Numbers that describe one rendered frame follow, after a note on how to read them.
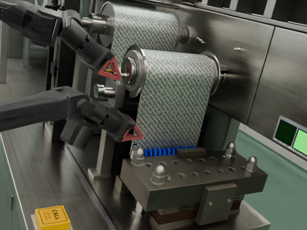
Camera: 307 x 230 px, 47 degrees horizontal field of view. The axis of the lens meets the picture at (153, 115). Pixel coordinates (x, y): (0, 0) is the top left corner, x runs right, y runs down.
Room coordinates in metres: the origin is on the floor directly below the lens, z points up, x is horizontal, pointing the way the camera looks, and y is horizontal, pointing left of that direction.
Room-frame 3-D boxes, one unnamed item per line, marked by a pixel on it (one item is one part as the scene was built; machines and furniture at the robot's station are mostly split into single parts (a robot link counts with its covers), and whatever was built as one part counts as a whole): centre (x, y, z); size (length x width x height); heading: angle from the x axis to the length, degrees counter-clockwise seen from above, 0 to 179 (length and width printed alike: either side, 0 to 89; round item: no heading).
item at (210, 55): (1.10, -0.13, 1.25); 0.15 x 0.01 x 0.15; 32
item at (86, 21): (1.13, 0.28, 1.34); 0.06 x 0.03 x 0.03; 122
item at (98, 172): (0.97, 0.13, 1.05); 0.06 x 0.05 x 0.31; 122
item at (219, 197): (0.82, -0.21, 0.97); 0.10 x 0.03 x 0.11; 122
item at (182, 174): (0.89, -0.15, 1.00); 0.40 x 0.16 x 0.06; 122
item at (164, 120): (0.97, -0.06, 1.11); 0.23 x 0.01 x 0.18; 122
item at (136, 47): (0.96, 0.08, 1.25); 0.15 x 0.01 x 0.15; 32
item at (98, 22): (1.16, 0.23, 1.34); 0.06 x 0.06 x 0.06; 32
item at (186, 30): (1.33, -0.03, 1.34); 0.07 x 0.07 x 0.07; 32
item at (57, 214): (0.70, 0.19, 0.91); 0.07 x 0.07 x 0.02; 32
